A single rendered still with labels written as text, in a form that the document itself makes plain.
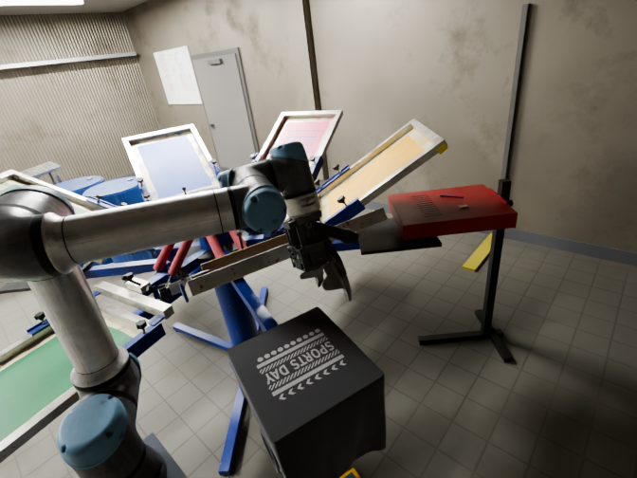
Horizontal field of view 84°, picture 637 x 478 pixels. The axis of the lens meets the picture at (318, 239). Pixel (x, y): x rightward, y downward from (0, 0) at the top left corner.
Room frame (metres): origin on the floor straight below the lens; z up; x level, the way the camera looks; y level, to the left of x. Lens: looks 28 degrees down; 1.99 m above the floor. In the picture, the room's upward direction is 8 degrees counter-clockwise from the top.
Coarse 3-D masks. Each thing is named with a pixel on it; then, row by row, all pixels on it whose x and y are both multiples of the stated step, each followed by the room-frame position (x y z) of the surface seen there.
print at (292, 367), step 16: (304, 336) 1.12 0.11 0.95; (320, 336) 1.11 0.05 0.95; (272, 352) 1.06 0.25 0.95; (288, 352) 1.05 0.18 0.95; (304, 352) 1.03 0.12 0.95; (320, 352) 1.02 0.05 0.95; (336, 352) 1.01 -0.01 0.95; (272, 368) 0.97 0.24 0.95; (288, 368) 0.96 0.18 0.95; (304, 368) 0.95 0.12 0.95; (320, 368) 0.94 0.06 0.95; (336, 368) 0.93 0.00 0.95; (272, 384) 0.90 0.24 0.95; (288, 384) 0.89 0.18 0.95; (304, 384) 0.88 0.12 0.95
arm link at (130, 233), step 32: (224, 192) 0.56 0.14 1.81; (256, 192) 0.55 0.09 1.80; (0, 224) 0.48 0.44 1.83; (32, 224) 0.48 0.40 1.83; (64, 224) 0.49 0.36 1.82; (96, 224) 0.49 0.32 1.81; (128, 224) 0.50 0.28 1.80; (160, 224) 0.51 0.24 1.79; (192, 224) 0.52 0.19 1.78; (224, 224) 0.53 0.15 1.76; (256, 224) 0.53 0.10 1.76; (0, 256) 0.45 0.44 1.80; (32, 256) 0.45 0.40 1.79; (64, 256) 0.47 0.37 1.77; (96, 256) 0.48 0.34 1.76
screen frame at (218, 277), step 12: (360, 216) 0.92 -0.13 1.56; (372, 216) 0.93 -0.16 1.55; (384, 216) 0.95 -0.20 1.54; (348, 228) 0.89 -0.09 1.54; (360, 228) 0.90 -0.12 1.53; (264, 252) 0.79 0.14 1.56; (276, 252) 0.80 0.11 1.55; (288, 252) 0.80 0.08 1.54; (240, 264) 0.76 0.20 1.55; (252, 264) 0.76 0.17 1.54; (264, 264) 0.77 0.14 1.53; (204, 276) 0.72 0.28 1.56; (216, 276) 0.72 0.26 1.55; (228, 276) 0.73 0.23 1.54; (240, 276) 0.74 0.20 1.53; (192, 288) 0.69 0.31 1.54; (204, 288) 0.70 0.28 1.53
